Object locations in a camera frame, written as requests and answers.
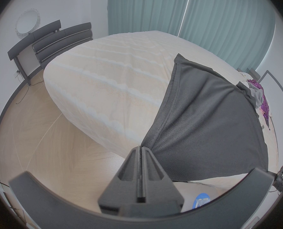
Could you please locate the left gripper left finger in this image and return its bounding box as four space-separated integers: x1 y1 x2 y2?
98 146 142 211

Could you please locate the purple satin garment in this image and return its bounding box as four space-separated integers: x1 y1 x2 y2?
248 79 271 120

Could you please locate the blue-green curtain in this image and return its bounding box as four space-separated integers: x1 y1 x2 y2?
107 0 191 36
178 0 276 73

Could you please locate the thin black cable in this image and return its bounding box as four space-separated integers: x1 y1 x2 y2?
15 79 45 104

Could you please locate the round white-framed mirror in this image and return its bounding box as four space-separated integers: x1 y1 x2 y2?
16 7 40 36

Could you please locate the bed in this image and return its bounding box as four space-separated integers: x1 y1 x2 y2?
43 30 283 190

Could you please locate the white printed pillow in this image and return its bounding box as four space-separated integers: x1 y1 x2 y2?
239 72 252 82

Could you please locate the grey bedside table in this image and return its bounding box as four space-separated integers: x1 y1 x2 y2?
248 68 260 79

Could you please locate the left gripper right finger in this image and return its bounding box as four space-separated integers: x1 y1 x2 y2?
142 146 185 209

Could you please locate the black top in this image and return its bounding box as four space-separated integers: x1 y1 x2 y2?
140 53 269 182

